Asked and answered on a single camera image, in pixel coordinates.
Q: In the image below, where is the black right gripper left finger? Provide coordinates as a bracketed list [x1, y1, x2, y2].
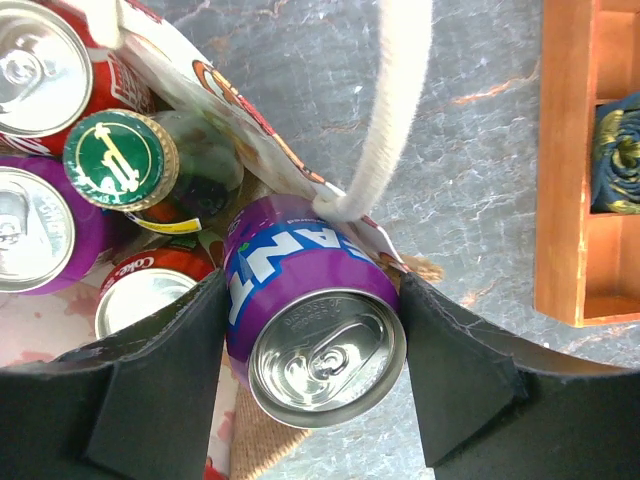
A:
[1, 271, 229, 479]

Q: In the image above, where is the red coke can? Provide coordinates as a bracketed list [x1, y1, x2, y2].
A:
[1, 1, 155, 156]
[95, 244, 216, 338]

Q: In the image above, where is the red Coke can back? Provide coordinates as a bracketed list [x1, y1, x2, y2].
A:
[1, 1, 155, 156]

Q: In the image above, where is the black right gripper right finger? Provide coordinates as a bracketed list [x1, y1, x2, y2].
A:
[400, 273, 639, 479]

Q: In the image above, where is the burlap canvas tote bag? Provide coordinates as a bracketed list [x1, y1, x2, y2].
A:
[1, 1, 439, 479]

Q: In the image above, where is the red Coke can front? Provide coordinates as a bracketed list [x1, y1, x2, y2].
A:
[95, 244, 216, 338]

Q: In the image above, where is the orange wooden divided tray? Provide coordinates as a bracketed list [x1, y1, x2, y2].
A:
[534, 0, 639, 328]

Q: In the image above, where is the green glass Perrier bottle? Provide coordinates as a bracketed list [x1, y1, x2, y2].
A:
[62, 109, 244, 235]

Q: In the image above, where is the blue yellow rolled tie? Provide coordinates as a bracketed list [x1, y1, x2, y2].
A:
[591, 92, 639, 214]

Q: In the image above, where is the purple fanta can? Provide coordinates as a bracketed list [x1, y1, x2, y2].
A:
[1, 155, 136, 295]
[224, 194, 407, 429]

